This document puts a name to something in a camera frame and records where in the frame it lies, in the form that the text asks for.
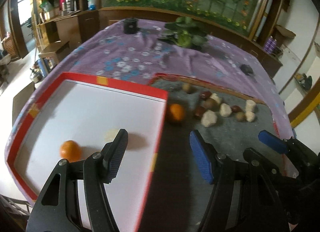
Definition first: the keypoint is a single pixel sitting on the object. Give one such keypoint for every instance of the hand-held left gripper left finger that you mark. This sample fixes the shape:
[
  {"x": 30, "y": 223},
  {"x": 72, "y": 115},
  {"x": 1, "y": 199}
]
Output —
[{"x": 117, "y": 154}]

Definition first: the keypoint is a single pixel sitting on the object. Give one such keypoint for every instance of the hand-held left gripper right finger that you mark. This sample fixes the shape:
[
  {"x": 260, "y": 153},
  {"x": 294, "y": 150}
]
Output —
[{"x": 201, "y": 157}]

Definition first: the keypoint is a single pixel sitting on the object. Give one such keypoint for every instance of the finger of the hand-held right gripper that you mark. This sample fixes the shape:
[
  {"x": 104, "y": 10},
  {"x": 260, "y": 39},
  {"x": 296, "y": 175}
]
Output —
[
  {"x": 272, "y": 142},
  {"x": 268, "y": 165}
]

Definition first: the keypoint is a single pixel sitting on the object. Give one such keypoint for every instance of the small white peeled fruit chunk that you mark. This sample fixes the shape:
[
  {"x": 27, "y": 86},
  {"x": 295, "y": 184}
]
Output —
[{"x": 250, "y": 116}]

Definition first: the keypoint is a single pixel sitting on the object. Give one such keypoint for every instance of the red cardboard box tray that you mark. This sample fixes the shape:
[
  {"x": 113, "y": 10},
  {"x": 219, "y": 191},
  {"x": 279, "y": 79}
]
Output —
[{"x": 100, "y": 107}]

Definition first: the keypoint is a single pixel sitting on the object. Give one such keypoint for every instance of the grey felt mat red border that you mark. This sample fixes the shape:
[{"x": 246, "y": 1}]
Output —
[{"x": 232, "y": 134}]

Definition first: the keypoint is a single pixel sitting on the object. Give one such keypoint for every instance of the large white peeled fruit chunk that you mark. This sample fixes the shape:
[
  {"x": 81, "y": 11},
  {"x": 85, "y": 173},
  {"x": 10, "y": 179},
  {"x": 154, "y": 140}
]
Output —
[{"x": 209, "y": 118}]

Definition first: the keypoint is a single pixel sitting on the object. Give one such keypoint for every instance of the brown round longan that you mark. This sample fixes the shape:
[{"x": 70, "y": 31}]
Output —
[
  {"x": 187, "y": 87},
  {"x": 240, "y": 116},
  {"x": 210, "y": 102}
]

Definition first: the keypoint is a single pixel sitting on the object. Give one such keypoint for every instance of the red-brown date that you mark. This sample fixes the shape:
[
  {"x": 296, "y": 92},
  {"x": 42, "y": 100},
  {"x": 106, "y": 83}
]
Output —
[
  {"x": 235, "y": 108},
  {"x": 205, "y": 95},
  {"x": 199, "y": 112}
]

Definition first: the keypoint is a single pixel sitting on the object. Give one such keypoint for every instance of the orange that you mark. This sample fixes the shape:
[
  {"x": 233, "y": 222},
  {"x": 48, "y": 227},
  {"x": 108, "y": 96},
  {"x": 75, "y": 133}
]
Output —
[
  {"x": 70, "y": 150},
  {"x": 175, "y": 113}
]

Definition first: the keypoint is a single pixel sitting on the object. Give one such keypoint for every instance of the green power drill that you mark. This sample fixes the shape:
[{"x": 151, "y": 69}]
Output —
[{"x": 304, "y": 80}]

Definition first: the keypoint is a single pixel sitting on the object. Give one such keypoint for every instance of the small black device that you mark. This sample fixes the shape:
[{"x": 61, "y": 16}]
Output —
[{"x": 246, "y": 69}]

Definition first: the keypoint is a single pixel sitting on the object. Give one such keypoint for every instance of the purple bottles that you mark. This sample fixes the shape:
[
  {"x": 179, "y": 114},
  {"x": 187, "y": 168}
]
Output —
[{"x": 271, "y": 44}]

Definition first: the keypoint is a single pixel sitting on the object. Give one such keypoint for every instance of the purple floral cloth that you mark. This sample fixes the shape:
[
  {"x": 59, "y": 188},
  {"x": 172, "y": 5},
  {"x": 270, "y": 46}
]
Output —
[{"x": 140, "y": 47}]

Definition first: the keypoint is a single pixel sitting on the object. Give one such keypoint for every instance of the cardboard box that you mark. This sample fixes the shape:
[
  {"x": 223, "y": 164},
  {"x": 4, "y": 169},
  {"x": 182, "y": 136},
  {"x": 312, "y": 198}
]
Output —
[{"x": 285, "y": 32}]

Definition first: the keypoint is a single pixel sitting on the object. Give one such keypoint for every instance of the metal kettle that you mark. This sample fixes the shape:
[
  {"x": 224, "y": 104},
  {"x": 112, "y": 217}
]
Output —
[{"x": 36, "y": 75}]

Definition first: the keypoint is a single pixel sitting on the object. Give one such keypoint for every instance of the green leafy plant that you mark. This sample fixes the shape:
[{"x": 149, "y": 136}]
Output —
[{"x": 185, "y": 33}]

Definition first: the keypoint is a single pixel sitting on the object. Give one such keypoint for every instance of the black cup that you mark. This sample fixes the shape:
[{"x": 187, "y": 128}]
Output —
[{"x": 130, "y": 25}]

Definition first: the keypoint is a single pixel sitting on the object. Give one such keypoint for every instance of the wooden side cabinet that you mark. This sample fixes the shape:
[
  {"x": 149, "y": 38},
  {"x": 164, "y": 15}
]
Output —
[{"x": 67, "y": 29}]

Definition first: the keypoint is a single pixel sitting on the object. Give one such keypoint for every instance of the wicker chair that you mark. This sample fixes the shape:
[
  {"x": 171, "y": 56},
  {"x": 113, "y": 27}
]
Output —
[{"x": 8, "y": 47}]

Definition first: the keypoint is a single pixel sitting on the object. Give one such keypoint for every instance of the pink bottle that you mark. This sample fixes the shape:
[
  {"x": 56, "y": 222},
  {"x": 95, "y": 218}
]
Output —
[{"x": 62, "y": 2}]

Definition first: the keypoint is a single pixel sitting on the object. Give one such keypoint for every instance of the green bag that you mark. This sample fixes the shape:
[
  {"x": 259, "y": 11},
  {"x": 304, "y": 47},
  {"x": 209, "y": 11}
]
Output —
[{"x": 46, "y": 5}]

